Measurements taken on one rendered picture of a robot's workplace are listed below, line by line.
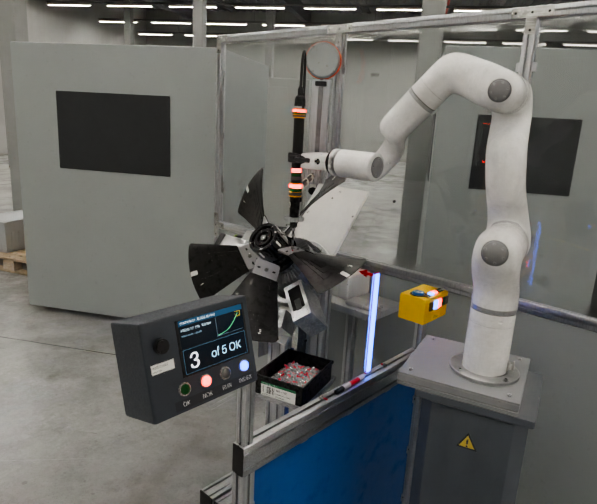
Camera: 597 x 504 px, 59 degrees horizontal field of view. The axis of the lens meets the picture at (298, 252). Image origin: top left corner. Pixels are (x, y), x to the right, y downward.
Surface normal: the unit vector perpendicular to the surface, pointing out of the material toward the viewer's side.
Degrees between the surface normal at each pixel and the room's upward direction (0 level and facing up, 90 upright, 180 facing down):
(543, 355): 90
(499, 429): 90
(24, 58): 90
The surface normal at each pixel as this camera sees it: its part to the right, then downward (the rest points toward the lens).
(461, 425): -0.47, 0.19
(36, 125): -0.21, 0.23
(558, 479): -0.68, 0.14
